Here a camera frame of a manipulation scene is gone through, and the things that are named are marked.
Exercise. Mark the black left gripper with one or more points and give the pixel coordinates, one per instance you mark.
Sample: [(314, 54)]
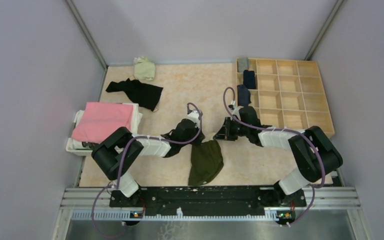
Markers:
[(199, 139)]

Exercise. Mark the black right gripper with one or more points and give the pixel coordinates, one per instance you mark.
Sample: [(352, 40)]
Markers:
[(225, 132)]

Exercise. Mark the navy underwear cream waistband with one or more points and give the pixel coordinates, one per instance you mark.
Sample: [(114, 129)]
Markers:
[(243, 96)]

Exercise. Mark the dark green underwear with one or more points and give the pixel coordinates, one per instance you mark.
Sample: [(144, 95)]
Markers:
[(206, 163)]

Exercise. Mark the navy orange underwear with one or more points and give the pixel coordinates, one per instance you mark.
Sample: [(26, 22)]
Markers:
[(249, 79)]

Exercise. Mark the grey underwear white waistband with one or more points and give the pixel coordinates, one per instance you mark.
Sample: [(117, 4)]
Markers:
[(243, 63)]

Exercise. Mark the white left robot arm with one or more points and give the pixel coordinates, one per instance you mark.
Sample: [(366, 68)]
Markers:
[(117, 153)]

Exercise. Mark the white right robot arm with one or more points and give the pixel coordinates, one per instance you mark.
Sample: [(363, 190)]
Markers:
[(313, 152)]

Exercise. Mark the black underwear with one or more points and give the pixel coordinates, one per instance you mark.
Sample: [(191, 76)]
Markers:
[(145, 95)]

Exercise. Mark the light green underwear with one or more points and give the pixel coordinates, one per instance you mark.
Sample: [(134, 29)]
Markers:
[(144, 69)]

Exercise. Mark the wooden compartment tray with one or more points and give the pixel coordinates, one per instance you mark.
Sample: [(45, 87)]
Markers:
[(289, 94)]

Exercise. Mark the pink folded cloth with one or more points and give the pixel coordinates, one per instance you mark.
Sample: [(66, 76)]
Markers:
[(101, 119)]

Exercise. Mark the white perforated plastic basket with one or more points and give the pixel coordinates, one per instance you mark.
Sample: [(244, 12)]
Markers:
[(75, 147)]

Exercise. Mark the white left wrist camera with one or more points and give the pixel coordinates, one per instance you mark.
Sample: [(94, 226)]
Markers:
[(194, 116)]

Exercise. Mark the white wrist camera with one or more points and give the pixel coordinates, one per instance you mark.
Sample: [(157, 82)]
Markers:
[(194, 116), (234, 110)]

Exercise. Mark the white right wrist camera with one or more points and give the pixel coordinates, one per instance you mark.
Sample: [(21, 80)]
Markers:
[(234, 110)]

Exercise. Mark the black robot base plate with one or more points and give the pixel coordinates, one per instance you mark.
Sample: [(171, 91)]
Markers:
[(208, 201)]

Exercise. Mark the aluminium frame rail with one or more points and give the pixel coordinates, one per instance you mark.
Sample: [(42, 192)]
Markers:
[(88, 203)]

